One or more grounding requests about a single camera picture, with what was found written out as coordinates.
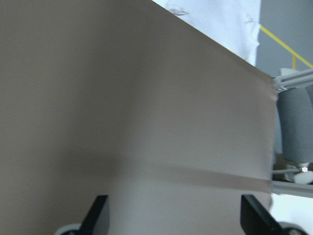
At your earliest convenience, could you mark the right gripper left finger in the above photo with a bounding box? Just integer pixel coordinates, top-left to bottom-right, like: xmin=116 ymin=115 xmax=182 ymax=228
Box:
xmin=78 ymin=195 xmax=109 ymax=235

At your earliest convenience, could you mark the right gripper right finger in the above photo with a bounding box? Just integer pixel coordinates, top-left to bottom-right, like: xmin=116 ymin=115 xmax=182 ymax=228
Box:
xmin=240 ymin=194 xmax=284 ymax=235

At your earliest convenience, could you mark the grey office chair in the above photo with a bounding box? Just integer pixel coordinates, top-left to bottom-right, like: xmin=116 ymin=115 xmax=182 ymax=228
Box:
xmin=273 ymin=68 xmax=313 ymax=184

